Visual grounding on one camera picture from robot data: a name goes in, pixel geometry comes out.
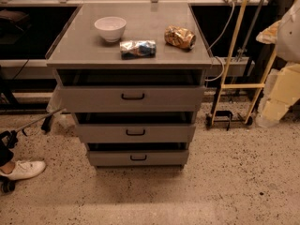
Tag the grey drawer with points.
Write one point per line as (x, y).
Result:
(130, 90)
(135, 127)
(137, 154)

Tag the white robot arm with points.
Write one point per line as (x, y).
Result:
(282, 88)

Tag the grey drawer cabinet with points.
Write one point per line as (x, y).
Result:
(81, 46)

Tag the grey bottom drawer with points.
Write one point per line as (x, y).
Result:
(137, 154)

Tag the grey top drawer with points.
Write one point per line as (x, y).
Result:
(130, 90)

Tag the crushed blue silver can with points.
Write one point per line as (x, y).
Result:
(138, 48)

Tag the crushed gold can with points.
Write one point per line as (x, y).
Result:
(180, 37)

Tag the white ceramic bowl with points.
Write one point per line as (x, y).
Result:
(111, 28)

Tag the clear plastic bag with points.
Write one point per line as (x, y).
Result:
(56, 107)

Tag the grey metal pole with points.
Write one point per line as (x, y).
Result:
(27, 125)

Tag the yellow hand truck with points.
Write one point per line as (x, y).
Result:
(258, 87)

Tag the white sneaker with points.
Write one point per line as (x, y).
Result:
(22, 169)

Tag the black caster wheel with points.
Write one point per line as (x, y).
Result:
(7, 186)

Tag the grey wall-mounted box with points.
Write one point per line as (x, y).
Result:
(236, 68)

